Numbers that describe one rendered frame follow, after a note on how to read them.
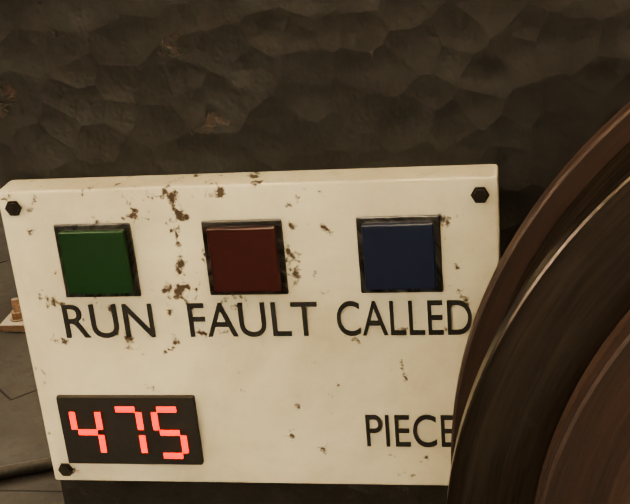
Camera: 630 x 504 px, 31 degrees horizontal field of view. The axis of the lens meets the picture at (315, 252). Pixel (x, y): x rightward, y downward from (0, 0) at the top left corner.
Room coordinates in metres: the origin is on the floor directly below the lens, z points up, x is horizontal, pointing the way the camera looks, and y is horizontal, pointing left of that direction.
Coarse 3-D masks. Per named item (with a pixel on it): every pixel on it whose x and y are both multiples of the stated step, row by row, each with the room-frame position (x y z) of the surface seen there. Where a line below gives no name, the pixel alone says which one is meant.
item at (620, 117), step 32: (608, 128) 0.44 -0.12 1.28; (576, 160) 0.44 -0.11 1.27; (608, 160) 0.44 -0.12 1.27; (544, 192) 0.45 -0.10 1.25; (576, 192) 0.44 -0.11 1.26; (544, 224) 0.44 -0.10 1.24; (512, 256) 0.45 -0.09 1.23; (512, 288) 0.45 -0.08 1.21; (480, 320) 0.45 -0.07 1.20; (480, 352) 0.45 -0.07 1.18
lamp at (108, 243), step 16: (64, 240) 0.55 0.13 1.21; (80, 240) 0.55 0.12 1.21; (96, 240) 0.55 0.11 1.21; (112, 240) 0.55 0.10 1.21; (64, 256) 0.55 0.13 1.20; (80, 256) 0.55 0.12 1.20; (96, 256) 0.55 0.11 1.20; (112, 256) 0.55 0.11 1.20; (128, 256) 0.55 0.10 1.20; (80, 272) 0.55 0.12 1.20; (96, 272) 0.55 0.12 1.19; (112, 272) 0.55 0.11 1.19; (128, 272) 0.55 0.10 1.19; (80, 288) 0.55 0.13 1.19; (96, 288) 0.55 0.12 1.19; (112, 288) 0.55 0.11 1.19; (128, 288) 0.55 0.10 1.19
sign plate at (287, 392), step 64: (0, 192) 0.56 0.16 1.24; (64, 192) 0.56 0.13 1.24; (128, 192) 0.55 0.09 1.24; (192, 192) 0.54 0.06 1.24; (256, 192) 0.54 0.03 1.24; (320, 192) 0.53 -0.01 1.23; (384, 192) 0.53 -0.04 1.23; (448, 192) 0.52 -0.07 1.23; (192, 256) 0.54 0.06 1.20; (320, 256) 0.53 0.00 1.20; (448, 256) 0.52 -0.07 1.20; (64, 320) 0.56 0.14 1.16; (128, 320) 0.55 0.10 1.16; (192, 320) 0.54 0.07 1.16; (256, 320) 0.54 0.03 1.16; (320, 320) 0.53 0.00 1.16; (384, 320) 0.53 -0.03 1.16; (448, 320) 0.52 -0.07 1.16; (64, 384) 0.56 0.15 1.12; (128, 384) 0.55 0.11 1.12; (192, 384) 0.55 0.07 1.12; (256, 384) 0.54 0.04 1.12; (320, 384) 0.53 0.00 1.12; (384, 384) 0.53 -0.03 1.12; (448, 384) 0.52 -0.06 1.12; (64, 448) 0.56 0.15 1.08; (128, 448) 0.55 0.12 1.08; (192, 448) 0.54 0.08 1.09; (256, 448) 0.54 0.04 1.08; (320, 448) 0.53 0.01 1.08; (384, 448) 0.53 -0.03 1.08; (448, 448) 0.52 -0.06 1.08
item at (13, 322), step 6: (12, 300) 3.06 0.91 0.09; (18, 300) 3.07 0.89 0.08; (12, 306) 3.06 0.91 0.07; (18, 306) 3.06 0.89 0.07; (12, 312) 3.06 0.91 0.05; (18, 312) 3.05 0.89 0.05; (6, 318) 3.07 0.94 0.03; (12, 318) 3.06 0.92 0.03; (18, 318) 3.04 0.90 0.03; (0, 324) 3.03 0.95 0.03; (6, 324) 3.03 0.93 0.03; (12, 324) 3.03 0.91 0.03; (18, 324) 3.02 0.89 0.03; (0, 330) 3.03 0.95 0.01; (6, 330) 3.02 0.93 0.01; (12, 330) 3.02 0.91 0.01; (18, 330) 3.02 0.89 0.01; (24, 330) 3.01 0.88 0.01
